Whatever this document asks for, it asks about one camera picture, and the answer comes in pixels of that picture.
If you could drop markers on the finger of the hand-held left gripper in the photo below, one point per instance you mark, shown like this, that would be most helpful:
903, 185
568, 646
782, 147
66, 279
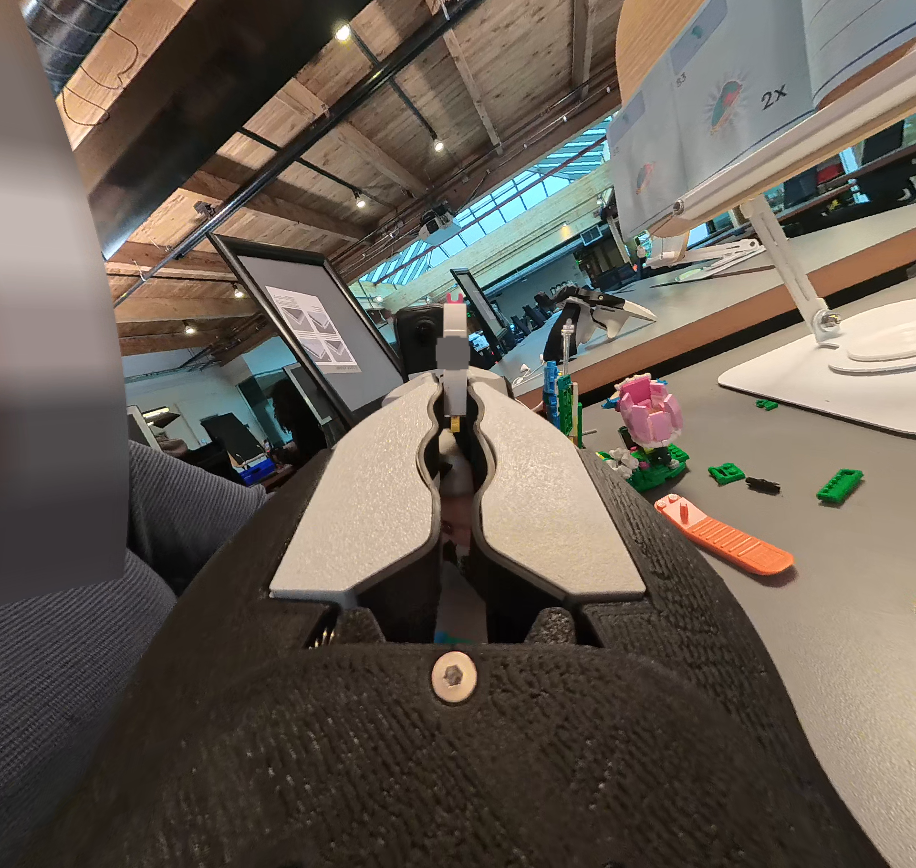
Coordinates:
494, 381
401, 390

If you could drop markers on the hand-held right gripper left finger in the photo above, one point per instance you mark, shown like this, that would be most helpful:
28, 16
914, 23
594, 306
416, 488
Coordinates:
358, 510

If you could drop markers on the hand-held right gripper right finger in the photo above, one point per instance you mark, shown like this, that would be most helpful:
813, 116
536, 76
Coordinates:
551, 517

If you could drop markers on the green lego plate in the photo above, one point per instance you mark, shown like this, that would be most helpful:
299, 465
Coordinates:
841, 486
726, 473

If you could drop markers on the black lego piece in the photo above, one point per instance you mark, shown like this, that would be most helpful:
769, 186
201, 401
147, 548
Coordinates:
763, 484

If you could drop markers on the lego instruction booklet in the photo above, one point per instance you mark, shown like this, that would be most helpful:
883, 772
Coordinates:
715, 95

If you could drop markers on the black white gripper tool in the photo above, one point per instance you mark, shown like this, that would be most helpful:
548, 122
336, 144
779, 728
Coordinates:
572, 324

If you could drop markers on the white ceiling projector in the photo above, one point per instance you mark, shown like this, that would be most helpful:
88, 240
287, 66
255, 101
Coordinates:
436, 222

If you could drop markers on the black framed grey board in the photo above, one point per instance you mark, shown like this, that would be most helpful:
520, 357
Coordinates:
300, 288

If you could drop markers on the black tilted monitor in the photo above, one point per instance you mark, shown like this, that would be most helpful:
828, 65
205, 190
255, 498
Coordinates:
232, 438

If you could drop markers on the orange brick separator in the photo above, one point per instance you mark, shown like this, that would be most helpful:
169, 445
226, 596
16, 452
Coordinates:
730, 542

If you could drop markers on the person's grey knit sweater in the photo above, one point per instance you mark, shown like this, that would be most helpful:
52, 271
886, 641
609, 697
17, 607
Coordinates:
71, 667

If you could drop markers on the dark ribbed ventilation duct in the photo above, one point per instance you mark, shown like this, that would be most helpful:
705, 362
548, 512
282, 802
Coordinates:
79, 2

